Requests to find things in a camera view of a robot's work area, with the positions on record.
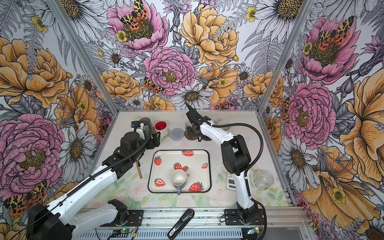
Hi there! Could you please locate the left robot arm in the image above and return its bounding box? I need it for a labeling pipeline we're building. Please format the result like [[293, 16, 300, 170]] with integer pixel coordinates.
[[26, 118, 160, 240]]

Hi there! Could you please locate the clear glass cup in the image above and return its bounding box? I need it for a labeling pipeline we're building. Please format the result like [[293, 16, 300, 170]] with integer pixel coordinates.
[[254, 170, 275, 191]]

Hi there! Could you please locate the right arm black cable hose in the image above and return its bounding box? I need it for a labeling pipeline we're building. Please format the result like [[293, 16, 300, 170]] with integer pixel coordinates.
[[209, 122, 268, 240]]

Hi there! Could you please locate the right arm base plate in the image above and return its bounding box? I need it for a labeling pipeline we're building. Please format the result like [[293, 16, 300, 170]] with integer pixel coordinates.
[[220, 209, 266, 226]]

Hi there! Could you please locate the grey mug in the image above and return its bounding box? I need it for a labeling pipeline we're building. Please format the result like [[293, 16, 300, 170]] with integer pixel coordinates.
[[139, 117, 153, 134]]

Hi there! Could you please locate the plain brown wooden coaster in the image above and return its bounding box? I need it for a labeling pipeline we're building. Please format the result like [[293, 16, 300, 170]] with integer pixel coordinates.
[[184, 132, 195, 141]]

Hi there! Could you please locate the white mug blue handle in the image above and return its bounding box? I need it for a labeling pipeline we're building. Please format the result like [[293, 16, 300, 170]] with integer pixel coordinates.
[[185, 121, 192, 136]]

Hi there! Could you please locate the red inside white mug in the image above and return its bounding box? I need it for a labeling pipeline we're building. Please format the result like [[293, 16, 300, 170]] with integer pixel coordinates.
[[155, 121, 170, 139]]

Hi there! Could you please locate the white mug purple handle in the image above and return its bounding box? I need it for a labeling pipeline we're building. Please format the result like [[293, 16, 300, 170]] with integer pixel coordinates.
[[170, 170, 188, 195]]

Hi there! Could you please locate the white strawberry tray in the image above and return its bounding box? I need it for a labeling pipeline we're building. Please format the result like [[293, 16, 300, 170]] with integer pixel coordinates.
[[148, 150, 212, 195]]

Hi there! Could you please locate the grey woven coaster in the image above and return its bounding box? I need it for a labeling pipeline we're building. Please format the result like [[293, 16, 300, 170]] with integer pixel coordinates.
[[170, 128, 185, 141]]

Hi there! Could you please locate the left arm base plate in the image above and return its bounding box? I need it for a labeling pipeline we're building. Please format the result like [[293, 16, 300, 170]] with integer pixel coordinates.
[[101, 210, 144, 227]]

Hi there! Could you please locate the small wooden mallet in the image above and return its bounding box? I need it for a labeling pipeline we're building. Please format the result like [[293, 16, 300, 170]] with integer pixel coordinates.
[[136, 161, 143, 179]]

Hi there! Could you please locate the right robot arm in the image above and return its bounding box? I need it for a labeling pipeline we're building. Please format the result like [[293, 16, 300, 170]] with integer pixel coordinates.
[[186, 103, 264, 224]]

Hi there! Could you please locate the white calculator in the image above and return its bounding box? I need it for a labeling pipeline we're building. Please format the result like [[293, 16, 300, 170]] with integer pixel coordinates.
[[226, 173, 236, 191]]

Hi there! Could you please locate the black stapler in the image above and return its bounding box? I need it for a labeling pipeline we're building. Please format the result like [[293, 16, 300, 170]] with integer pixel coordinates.
[[167, 209, 195, 240]]

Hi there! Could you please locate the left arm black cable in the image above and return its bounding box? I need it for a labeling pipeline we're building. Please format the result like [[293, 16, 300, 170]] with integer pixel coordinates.
[[11, 118, 153, 240]]

